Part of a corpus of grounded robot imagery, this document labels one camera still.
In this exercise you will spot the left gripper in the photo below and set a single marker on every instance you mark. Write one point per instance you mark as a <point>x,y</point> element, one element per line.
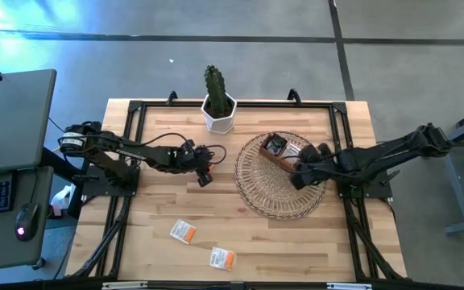
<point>193,161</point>

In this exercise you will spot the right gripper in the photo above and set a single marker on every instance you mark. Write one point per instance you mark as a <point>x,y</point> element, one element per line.
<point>320,169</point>

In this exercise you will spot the brown wooden tea box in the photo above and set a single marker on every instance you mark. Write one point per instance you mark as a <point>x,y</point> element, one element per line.
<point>276,162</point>

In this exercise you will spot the round wicker basket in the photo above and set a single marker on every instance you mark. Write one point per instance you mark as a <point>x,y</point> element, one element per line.
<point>268,197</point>

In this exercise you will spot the white orange tea bag packet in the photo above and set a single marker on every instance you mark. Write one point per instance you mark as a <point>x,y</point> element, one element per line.
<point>183,231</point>
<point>222,258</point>

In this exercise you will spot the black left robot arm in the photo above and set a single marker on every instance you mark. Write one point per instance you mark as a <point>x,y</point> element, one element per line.
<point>135,152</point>

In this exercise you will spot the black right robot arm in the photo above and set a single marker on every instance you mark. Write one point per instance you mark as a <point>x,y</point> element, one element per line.
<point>389,155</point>

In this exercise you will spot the white plant pot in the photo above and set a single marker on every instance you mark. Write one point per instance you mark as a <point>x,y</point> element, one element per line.
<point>218,125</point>

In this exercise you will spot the green cactus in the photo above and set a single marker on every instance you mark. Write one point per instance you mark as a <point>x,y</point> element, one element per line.
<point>215,90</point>

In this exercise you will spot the black clamp lever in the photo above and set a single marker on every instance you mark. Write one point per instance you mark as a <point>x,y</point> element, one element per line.
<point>391,176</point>

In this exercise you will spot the white plastic object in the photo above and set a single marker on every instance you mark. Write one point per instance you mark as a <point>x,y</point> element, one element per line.
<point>60,201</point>

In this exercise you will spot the black computer mouse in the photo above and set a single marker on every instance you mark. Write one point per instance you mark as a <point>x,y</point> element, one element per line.
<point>26,221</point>

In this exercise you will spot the black caster wheel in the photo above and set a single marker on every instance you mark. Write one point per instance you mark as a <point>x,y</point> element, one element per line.
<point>38,263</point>

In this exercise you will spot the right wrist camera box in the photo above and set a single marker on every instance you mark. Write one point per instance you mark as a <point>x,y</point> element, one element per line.
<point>308,153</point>

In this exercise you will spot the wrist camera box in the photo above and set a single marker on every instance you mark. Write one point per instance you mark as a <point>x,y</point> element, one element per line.
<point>187,145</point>
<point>308,153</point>

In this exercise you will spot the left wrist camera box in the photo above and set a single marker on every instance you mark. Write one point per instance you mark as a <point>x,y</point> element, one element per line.
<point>187,145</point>

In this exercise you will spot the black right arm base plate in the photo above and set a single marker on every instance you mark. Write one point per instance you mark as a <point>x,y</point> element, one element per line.
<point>377,190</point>

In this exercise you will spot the black aluminium table frame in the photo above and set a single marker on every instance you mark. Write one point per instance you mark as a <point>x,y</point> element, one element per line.
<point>276,104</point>

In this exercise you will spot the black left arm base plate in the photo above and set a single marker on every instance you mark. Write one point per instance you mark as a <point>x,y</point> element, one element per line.
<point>107,189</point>

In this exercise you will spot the white bracket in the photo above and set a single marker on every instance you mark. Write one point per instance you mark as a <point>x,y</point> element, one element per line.
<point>349,286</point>
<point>124,285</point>

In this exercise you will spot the grey metal table frame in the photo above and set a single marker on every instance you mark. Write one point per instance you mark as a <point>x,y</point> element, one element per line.
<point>453,189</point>

